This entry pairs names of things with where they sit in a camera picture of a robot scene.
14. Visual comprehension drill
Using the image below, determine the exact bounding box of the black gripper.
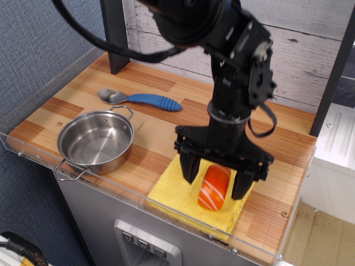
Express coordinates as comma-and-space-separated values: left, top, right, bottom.
174, 102, 274, 200

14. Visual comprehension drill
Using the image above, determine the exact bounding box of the orange salmon sushi toy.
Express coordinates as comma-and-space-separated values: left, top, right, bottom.
197, 165, 231, 211

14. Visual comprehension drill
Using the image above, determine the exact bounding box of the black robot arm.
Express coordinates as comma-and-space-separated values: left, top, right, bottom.
145, 1, 276, 200

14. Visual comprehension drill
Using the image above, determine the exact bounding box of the yellow rag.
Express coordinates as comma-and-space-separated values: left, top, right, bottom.
147, 155, 249, 242

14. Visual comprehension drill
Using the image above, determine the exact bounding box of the silver button panel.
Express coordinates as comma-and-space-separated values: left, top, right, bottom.
114, 219, 182, 266

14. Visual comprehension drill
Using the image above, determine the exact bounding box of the small steel pot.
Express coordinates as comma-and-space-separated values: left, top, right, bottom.
54, 105, 134, 181

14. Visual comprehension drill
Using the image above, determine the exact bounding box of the black braided cable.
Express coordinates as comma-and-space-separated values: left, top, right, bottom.
51, 0, 184, 64

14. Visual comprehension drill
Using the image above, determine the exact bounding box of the blue handled metal spoon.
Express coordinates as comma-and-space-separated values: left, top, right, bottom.
98, 89, 182, 111

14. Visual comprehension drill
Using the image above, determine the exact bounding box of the right black frame post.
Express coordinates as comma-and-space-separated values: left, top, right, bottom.
309, 7, 354, 137

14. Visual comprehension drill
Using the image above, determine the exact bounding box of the black frame post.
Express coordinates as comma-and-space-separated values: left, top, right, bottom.
100, 0, 130, 75
309, 7, 354, 137

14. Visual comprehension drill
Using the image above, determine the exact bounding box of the left black frame post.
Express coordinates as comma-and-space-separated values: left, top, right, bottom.
100, 0, 130, 75

